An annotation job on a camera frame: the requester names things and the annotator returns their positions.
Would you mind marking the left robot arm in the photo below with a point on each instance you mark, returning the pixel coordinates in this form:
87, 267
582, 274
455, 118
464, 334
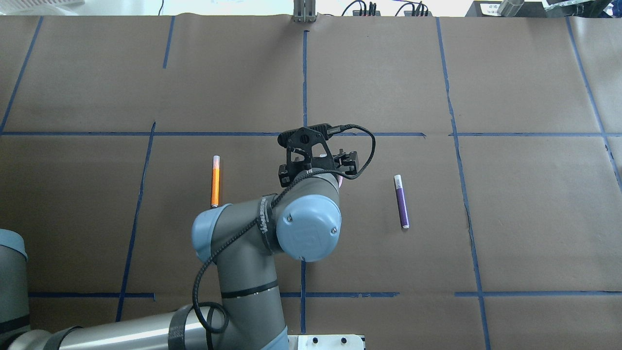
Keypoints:
179, 330

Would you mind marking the white pillar with base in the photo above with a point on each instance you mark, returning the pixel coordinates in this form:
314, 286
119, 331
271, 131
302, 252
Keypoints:
327, 342

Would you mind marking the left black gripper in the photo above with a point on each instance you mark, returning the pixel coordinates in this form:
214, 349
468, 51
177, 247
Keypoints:
348, 162

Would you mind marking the metal cylinder weight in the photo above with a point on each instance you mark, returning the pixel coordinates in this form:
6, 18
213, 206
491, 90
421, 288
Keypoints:
509, 8

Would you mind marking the left camera cable black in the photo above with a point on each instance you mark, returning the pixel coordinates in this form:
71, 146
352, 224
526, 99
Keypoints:
237, 284

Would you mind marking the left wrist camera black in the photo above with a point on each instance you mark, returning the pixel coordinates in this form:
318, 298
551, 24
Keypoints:
301, 141

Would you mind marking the purple highlighter pen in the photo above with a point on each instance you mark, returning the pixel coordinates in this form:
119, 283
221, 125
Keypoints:
401, 202

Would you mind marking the aluminium profile post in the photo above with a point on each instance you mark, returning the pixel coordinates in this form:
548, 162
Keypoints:
304, 11

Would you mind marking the orange highlighter pen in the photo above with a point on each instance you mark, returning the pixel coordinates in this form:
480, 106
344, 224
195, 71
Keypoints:
215, 182

